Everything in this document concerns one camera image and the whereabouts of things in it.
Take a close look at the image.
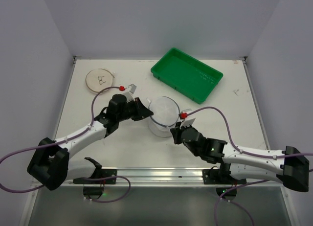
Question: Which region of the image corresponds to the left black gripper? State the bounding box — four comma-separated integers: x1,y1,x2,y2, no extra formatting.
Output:
116,97,153,122

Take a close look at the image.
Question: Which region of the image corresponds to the white mesh laundry bag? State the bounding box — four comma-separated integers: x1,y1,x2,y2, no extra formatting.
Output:
148,96,180,138

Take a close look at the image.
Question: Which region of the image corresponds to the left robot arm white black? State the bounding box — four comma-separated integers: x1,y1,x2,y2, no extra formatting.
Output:
27,94,154,190

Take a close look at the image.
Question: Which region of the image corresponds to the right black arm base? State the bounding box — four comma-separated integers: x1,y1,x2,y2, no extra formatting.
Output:
202,163,247,196

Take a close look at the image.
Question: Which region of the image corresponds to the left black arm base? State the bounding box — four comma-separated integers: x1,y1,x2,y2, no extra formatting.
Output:
67,157,117,200

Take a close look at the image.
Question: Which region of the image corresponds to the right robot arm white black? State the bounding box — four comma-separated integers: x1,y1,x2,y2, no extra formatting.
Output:
170,126,310,192

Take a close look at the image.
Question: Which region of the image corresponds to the round beige zipped laundry bag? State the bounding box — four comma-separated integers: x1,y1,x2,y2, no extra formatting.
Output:
85,68,115,93

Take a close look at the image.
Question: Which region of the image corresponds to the green plastic tray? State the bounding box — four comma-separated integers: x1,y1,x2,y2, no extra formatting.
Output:
151,48,224,104

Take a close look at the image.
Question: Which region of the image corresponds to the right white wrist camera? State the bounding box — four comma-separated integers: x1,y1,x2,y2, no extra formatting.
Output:
179,109,196,128

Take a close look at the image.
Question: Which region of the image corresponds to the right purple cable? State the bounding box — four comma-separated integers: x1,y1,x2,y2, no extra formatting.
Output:
179,106,313,226

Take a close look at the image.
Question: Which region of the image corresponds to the purple cable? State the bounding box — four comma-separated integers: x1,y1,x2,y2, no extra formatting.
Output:
179,106,313,226
0,85,132,203

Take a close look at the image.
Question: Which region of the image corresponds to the aluminium mounting rail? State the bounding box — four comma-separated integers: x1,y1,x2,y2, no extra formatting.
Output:
61,167,260,187

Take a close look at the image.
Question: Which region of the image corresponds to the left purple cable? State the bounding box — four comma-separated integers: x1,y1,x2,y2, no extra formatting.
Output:
0,85,132,203

